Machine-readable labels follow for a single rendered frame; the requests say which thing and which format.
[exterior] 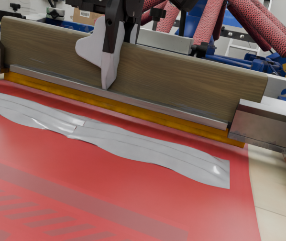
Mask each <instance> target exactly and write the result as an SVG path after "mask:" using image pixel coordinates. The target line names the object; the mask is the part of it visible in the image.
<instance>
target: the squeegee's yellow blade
mask: <svg viewBox="0 0 286 241"><path fill-rule="evenodd" d="M4 74H6V75H9V76H13V77H17V78H21V79H24V80H28V81H31V82H34V83H38V84H42V85H45V86H49V87H52V88H56V89H60V90H63V91H67V92H70V93H74V94H77V95H81V96H84V97H87V98H91V99H95V100H99V101H102V102H106V103H109V104H113V105H116V106H120V107H123V108H127V109H130V110H134V111H138V112H141V113H145V114H148V115H152V116H155V117H159V118H162V119H166V120H169V121H174V122H177V123H181V124H184V125H187V126H191V127H194V128H198V129H201V130H205V131H209V132H212V133H216V134H219V135H223V136H227V133H228V130H229V129H227V128H226V131H223V130H219V129H216V128H212V127H209V126H205V125H202V124H198V123H194V122H191V121H187V120H183V119H180V118H176V117H173V116H169V115H165V114H162V113H159V112H155V111H151V110H147V109H143V108H140V107H137V106H133V105H130V104H126V103H122V102H119V101H115V100H112V99H108V98H104V97H100V96H97V95H93V94H90V93H87V92H83V91H79V90H76V89H72V88H68V87H64V86H61V85H57V84H54V83H50V82H47V81H43V80H39V79H36V78H33V77H28V76H25V75H21V74H18V73H14V72H11V71H10V70H9V72H8V73H4Z"/></svg>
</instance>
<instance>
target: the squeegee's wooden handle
mask: <svg viewBox="0 0 286 241"><path fill-rule="evenodd" d="M90 35H91V34H88V33H83V32H78V31H74V30H70V29H66V28H61V27H57V26H52V25H48V24H44V23H40V22H34V21H30V20H26V19H21V18H17V17H11V16H3V17H2V19H1V24H0V41H1V42H2V44H3V45H4V67H6V68H10V65H12V64H18V65H22V66H26V67H30V68H34V69H37V70H41V71H45V72H48V73H52V74H55V75H59V76H63V77H67V78H71V79H74V80H78V81H82V82H85V83H89V84H93V85H96V86H100V87H102V83H101V68H100V67H98V66H97V65H95V64H93V63H91V62H89V61H88V60H86V59H84V58H82V57H80V56H79V55H78V54H77V53H76V49H75V46H76V42H77V41H78V40H79V39H81V38H84V37H88V36H90ZM267 82H268V75H267V74H265V73H260V72H256V71H252V70H247V69H243V68H238V67H234V66H229V65H224V64H220V63H216V62H212V61H207V60H203V59H198V58H194V57H190V56H186V55H180V54H176V53H172V52H167V51H163V50H158V49H154V48H150V47H146V46H141V45H137V44H132V43H127V42H123V43H122V46H121V50H120V60H119V64H118V68H117V77H116V79H115V80H114V82H113V83H112V84H111V85H110V87H109V88H108V89H112V90H116V91H119V92H122V93H126V94H130V95H134V96H137V97H141V98H144V99H149V100H153V101H156V102H160V103H164V104H167V105H171V106H174V107H178V108H182V109H185V110H190V111H193V112H197V113H201V114H204V115H208V116H212V117H215V118H219V119H222V120H226V121H228V125H227V129H230V126H231V122H232V119H233V116H234V113H235V110H236V107H237V105H238V103H239V100H240V99H244V100H248V101H252V102H256V103H261V100H262V97H263V95H264V91H265V88H266V86H267Z"/></svg>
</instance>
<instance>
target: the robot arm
mask: <svg viewBox="0 0 286 241"><path fill-rule="evenodd" d="M168 1H169V2H170V4H171V5H172V6H173V7H177V8H178V9H179V10H180V11H181V10H182V9H183V10H185V11H186V12H190V11H191V10H192V9H193V7H194V6H195V5H196V3H197V2H198V1H199V0H168ZM65 4H67V5H71V7H74V8H79V10H83V11H89V12H94V13H99V14H104V15H105V16H101V17H99V18H98V19H97V20H96V22H95V26H94V30H93V33H92V35H90V36H88V37H84V38H81V39H79V40H78V41H77V42H76V46H75V49H76V53H77V54H78V55H79V56H80V57H82V58H84V59H86V60H88V61H89V62H91V63H93V64H95V65H97V66H98V67H100V68H101V83H102V89H104V90H107V89H108V88H109V87H110V85H111V84H112V83H113V82H114V80H115V79H116V77H117V68H118V64H119V60H120V50H121V46H122V43H123V42H127V43H132V44H136V43H137V39H138V35H139V30H140V26H141V19H142V10H143V5H144V0H66V3H65Z"/></svg>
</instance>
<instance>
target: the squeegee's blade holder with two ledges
mask: <svg viewBox="0 0 286 241"><path fill-rule="evenodd" d="M10 71H11V72H14V73H18V74H21V75H25V76H28V77H33V78H36V79H39V80H43V81H47V82H50V83H54V84H57V85H61V86H64V87H68V88H72V89H76V90H79V91H83V92H87V93H90V94H93V95H97V96H100V97H104V98H108V99H112V100H115V101H119V102H122V103H126V104H130V105H133V106H137V107H140V108H143V109H147V110H151V111H155V112H159V113H162V114H165V115H169V116H173V117H176V118H180V119H183V120H187V121H191V122H194V123H198V124H202V125H205V126H209V127H212V128H216V129H219V130H223V131H226V128H227V125H228V121H227V120H222V119H219V118H215V117H212V116H208V115H204V114H201V113H197V112H193V111H190V110H185V109H182V108H178V107H174V106H171V105H167V104H164V103H160V102H156V101H153V100H149V99H144V98H141V97H137V96H134V95H130V94H126V93H122V92H119V91H116V90H112V89H107V90H104V89H102V87H100V86H96V85H93V84H89V83H85V82H82V81H78V80H74V79H71V78H67V77H63V76H59V75H55V74H52V73H48V72H45V71H41V70H37V69H34V68H30V67H26V66H22V65H18V64H12V65H10Z"/></svg>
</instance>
